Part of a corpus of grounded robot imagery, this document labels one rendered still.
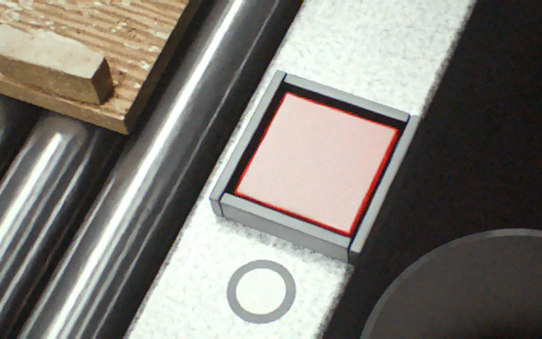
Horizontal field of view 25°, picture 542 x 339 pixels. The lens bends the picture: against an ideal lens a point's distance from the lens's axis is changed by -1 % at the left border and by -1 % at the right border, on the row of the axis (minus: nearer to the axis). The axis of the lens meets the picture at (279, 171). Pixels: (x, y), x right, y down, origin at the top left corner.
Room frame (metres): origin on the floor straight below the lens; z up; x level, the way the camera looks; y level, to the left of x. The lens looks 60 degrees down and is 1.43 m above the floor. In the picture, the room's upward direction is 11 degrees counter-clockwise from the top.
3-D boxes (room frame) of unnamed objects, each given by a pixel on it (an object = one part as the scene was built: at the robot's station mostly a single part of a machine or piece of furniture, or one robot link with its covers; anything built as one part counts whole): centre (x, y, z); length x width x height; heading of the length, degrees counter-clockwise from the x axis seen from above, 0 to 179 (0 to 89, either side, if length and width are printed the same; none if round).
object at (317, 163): (0.29, -0.02, 0.92); 0.06 x 0.06 x 0.01; 55
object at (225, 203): (0.29, -0.02, 0.92); 0.08 x 0.08 x 0.02; 55
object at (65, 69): (0.36, 0.10, 0.95); 0.06 x 0.02 x 0.03; 57
